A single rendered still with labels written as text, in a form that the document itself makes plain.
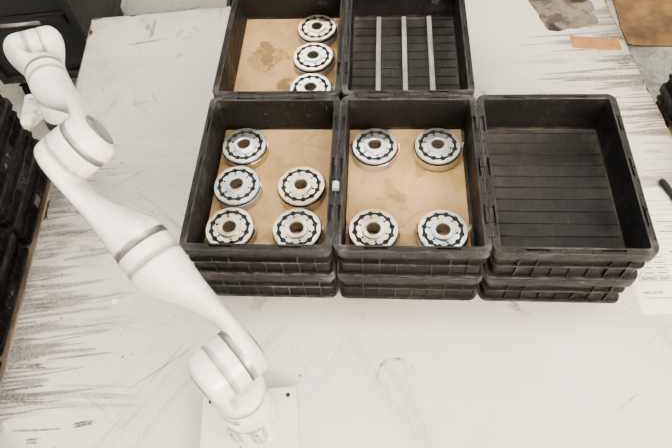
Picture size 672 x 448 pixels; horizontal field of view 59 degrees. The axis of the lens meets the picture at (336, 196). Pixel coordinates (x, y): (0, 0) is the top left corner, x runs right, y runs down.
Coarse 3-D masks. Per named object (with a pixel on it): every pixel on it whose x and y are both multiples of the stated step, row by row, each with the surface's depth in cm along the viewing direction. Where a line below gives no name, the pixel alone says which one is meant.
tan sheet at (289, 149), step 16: (272, 144) 140; (288, 144) 140; (304, 144) 140; (320, 144) 140; (224, 160) 139; (272, 160) 138; (288, 160) 137; (304, 160) 137; (320, 160) 137; (272, 176) 135; (272, 192) 133; (256, 208) 131; (272, 208) 130; (320, 208) 130; (256, 224) 128; (272, 224) 128; (256, 240) 126; (272, 240) 126
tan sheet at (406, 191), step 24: (408, 144) 138; (360, 168) 135; (408, 168) 134; (456, 168) 133; (360, 192) 131; (384, 192) 131; (408, 192) 131; (432, 192) 130; (456, 192) 130; (408, 216) 127; (408, 240) 124
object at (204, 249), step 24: (240, 96) 136; (264, 96) 136; (288, 96) 135; (312, 96) 135; (336, 96) 134; (336, 120) 130; (336, 144) 126; (336, 168) 123; (192, 192) 122; (192, 216) 119
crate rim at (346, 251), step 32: (352, 96) 134; (384, 96) 133; (416, 96) 133; (448, 96) 132; (480, 160) 122; (480, 192) 118; (352, 256) 114; (384, 256) 113; (416, 256) 112; (448, 256) 112; (480, 256) 111
